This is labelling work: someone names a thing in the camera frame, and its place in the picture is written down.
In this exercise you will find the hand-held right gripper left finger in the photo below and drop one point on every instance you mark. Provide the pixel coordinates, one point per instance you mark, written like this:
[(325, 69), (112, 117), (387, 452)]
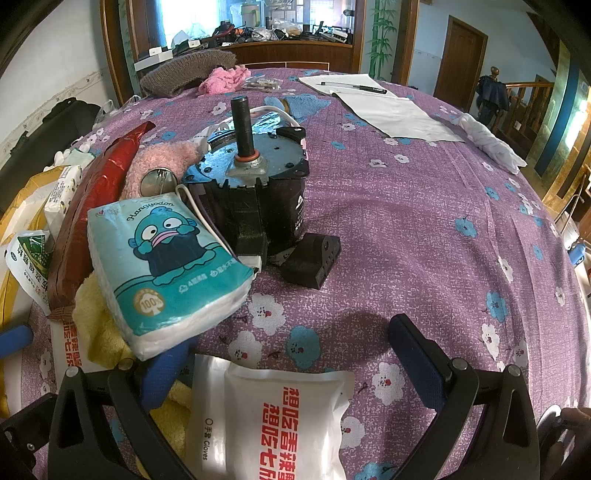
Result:
[(159, 383)]

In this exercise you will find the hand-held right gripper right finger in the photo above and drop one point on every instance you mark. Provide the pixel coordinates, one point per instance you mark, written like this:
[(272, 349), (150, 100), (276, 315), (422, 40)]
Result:
[(415, 360)]

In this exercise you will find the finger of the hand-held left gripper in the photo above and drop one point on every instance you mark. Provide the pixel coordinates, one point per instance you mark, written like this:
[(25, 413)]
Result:
[(14, 340)]

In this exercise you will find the yellow towel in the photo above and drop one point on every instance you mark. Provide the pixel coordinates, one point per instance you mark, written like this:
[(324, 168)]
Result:
[(99, 332)]

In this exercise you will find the white red print glove packet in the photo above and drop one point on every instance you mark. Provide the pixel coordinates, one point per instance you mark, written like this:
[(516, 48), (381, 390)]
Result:
[(64, 341), (258, 415)]

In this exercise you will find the teal cartoon tissue pack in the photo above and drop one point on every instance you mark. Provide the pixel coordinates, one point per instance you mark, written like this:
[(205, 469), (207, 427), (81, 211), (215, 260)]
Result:
[(161, 258)]

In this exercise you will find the red pouch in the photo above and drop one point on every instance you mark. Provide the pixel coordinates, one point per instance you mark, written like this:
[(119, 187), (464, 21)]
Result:
[(87, 207)]

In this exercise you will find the yellow box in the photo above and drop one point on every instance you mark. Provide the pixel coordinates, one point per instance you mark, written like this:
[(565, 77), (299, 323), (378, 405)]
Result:
[(32, 189)]

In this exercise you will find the blue cloth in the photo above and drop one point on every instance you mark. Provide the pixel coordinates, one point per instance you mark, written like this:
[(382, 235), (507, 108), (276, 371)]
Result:
[(309, 108)]

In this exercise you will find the green white packet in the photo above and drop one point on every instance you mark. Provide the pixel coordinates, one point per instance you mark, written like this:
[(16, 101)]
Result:
[(30, 263)]

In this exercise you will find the purple floral tablecloth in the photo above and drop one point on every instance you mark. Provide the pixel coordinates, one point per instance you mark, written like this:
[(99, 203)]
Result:
[(415, 230)]

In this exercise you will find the black adapter block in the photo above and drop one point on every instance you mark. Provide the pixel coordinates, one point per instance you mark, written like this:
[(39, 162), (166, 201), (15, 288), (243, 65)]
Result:
[(309, 263)]

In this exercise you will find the white tissue pack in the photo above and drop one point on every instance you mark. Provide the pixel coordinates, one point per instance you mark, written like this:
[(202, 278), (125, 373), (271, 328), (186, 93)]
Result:
[(62, 191)]

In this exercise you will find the white gloves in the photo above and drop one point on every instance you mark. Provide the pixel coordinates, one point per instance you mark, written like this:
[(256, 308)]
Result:
[(64, 158)]

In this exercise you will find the black bag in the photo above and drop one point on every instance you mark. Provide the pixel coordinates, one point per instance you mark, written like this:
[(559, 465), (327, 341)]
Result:
[(41, 138)]

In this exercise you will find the black electric motor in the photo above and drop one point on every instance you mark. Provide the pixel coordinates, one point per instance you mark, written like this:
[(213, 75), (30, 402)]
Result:
[(268, 203)]

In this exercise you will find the white crumpled cloth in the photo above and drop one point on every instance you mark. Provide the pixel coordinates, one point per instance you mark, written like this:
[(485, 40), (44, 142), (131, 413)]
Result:
[(494, 143)]

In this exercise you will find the large white paper sheet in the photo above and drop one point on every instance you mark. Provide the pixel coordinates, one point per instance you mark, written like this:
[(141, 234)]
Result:
[(406, 117)]

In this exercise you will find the clear plastic bag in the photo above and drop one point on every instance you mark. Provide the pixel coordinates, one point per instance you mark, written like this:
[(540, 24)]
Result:
[(108, 110)]

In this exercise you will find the wooden stair railing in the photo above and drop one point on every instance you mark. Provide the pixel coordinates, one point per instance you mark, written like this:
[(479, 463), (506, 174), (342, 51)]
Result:
[(526, 106)]

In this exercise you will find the dark blue jacket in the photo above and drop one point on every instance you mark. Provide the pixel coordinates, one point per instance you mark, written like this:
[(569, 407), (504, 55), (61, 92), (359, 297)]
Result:
[(491, 92)]

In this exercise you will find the black pen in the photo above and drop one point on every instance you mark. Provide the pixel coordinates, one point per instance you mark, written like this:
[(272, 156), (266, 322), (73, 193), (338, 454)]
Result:
[(355, 87)]

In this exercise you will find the white paper sheet with pen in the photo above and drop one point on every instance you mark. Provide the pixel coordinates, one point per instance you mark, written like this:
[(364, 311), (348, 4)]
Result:
[(341, 81)]

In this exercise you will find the brown wooden door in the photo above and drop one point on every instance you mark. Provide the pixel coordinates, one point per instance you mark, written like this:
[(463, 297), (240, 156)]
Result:
[(461, 64)]

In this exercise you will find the pink cloth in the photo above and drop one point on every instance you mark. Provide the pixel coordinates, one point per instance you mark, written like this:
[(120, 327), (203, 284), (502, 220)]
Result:
[(224, 81)]

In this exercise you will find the brown knit hat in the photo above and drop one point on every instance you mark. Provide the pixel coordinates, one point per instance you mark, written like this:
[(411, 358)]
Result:
[(184, 74)]

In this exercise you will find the small clear bag of parts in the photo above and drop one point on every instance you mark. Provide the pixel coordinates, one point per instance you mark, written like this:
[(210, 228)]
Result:
[(262, 83)]

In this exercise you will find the wooden cabinet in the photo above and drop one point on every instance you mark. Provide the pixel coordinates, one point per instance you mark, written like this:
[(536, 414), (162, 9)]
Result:
[(286, 50)]

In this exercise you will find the pile of assorted clutter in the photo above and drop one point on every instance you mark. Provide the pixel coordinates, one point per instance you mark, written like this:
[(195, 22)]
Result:
[(277, 32)]

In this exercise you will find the bamboo painted wall panel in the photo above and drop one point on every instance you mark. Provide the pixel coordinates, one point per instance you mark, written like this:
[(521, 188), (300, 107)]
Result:
[(383, 37)]

